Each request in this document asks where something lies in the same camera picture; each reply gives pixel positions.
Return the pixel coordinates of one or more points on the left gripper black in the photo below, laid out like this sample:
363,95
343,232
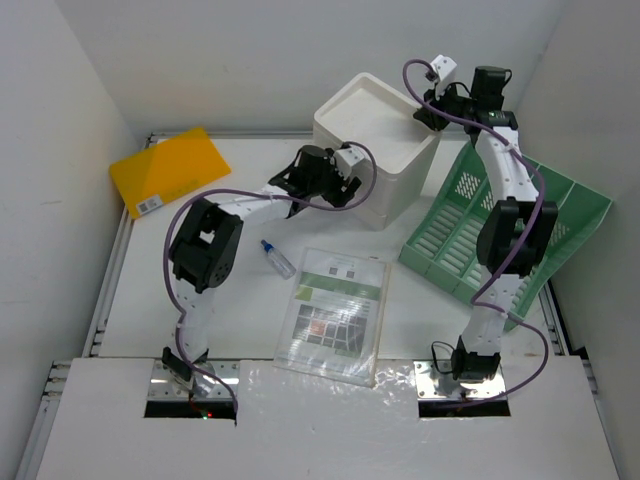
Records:
337,196

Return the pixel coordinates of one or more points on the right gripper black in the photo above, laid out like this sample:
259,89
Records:
429,118

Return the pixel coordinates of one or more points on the clear spray bottle blue cap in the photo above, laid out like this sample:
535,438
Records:
278,261

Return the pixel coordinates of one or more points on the white three-drawer cabinet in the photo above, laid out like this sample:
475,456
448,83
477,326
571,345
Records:
370,112

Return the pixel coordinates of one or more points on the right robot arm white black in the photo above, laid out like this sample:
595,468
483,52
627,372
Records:
514,238

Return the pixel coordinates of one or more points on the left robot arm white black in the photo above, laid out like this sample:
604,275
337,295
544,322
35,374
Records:
202,240

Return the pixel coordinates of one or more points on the clear document folder with paper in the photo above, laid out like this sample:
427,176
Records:
333,322

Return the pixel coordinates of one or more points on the yellow plastic folder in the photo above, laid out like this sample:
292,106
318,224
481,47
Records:
168,171

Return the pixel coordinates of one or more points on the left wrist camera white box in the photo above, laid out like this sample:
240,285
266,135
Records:
347,158

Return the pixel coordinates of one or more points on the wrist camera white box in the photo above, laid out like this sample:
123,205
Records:
441,73
347,158

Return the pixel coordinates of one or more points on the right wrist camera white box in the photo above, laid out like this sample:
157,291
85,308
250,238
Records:
441,73

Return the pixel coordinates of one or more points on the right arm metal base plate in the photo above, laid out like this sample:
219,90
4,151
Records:
438,385

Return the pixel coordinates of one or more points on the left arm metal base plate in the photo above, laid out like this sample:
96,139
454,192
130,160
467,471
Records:
165,386

